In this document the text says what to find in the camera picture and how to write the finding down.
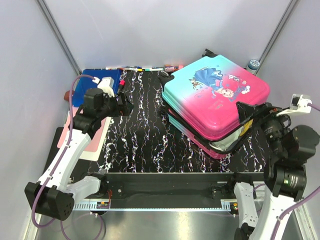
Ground brown red round object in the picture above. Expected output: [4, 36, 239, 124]
[63, 90, 74, 102]

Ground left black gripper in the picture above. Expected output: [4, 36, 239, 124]
[98, 91, 134, 120]

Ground white bra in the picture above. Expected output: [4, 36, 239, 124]
[209, 126, 244, 152]

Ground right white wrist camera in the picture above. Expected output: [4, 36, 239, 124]
[276, 93, 312, 117]

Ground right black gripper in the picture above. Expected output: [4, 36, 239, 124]
[236, 100, 296, 157]

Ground pink patterned tube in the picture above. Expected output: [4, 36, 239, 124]
[164, 65, 184, 73]

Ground blue folder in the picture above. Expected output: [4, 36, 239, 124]
[72, 69, 122, 107]

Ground black tape roll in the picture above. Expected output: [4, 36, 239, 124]
[159, 70, 169, 78]

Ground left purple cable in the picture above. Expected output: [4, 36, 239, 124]
[31, 74, 104, 240]

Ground red capped black marker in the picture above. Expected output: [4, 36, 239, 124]
[118, 80, 126, 91]

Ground teal capped marker pen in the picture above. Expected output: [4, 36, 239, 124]
[141, 67, 164, 72]

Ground aluminium rail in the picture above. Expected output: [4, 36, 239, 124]
[73, 189, 237, 212]

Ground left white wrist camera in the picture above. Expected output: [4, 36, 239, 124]
[92, 77, 115, 97]

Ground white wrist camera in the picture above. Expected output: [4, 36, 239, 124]
[276, 93, 312, 117]
[92, 77, 115, 97]

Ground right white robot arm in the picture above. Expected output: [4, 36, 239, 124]
[227, 99, 320, 240]

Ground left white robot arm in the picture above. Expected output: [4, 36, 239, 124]
[24, 88, 134, 227]

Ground blue lidded small jar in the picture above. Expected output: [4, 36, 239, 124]
[246, 59, 260, 75]

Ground colourful marker pen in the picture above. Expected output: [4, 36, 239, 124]
[119, 66, 143, 72]

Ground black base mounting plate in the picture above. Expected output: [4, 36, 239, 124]
[72, 172, 257, 201]

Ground pink white board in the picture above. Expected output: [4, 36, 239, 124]
[56, 111, 112, 162]

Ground pink teal hardshell suitcase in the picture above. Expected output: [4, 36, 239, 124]
[158, 49, 270, 159]

